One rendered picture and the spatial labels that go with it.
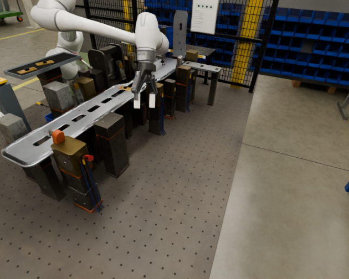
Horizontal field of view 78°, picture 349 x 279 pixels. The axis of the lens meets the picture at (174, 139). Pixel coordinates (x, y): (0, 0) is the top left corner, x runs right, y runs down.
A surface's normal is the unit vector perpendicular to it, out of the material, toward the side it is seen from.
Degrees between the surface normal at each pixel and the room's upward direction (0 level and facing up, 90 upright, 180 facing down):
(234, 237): 0
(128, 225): 0
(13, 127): 90
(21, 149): 0
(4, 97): 90
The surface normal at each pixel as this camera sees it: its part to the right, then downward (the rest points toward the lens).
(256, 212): 0.04, -0.78
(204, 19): -0.44, 0.55
